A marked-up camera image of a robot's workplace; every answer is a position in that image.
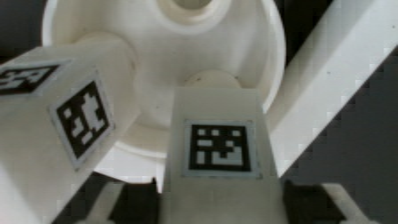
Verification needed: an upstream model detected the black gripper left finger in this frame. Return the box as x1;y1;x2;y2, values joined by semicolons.
77;179;162;224

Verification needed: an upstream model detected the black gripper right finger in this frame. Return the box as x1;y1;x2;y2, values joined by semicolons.
283;181;375;224

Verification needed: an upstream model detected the white round stool seat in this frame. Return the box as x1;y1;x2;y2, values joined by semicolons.
41;0;288;159

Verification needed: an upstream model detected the white U-shaped fence frame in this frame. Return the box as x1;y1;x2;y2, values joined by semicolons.
91;0;398;184

